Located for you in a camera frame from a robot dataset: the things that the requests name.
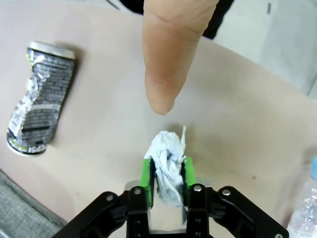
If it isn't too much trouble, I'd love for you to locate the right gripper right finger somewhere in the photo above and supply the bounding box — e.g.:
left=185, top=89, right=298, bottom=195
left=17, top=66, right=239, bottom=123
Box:
left=180, top=156, right=290, bottom=238

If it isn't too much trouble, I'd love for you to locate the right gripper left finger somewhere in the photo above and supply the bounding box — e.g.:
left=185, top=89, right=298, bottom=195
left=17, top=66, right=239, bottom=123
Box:
left=53, top=156, right=157, bottom=238

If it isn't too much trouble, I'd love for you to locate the white tissue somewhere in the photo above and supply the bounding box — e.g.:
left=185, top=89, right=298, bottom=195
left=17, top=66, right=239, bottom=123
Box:
left=143, top=125, right=188, bottom=208

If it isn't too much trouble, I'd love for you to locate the clear plastic bottle pink label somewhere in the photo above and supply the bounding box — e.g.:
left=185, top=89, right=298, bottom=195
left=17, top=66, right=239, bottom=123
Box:
left=287, top=155, right=317, bottom=238

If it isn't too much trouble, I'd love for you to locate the person's left hand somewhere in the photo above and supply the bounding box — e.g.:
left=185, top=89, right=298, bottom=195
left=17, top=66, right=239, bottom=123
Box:
left=143, top=0, right=218, bottom=115

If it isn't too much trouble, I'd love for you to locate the grey woven fabric basket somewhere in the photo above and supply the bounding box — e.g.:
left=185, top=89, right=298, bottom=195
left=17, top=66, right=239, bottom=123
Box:
left=0, top=168, right=67, bottom=238

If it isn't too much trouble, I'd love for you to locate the crushed black drink can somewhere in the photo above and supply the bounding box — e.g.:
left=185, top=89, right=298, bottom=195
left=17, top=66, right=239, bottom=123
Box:
left=6, top=41, right=76, bottom=157

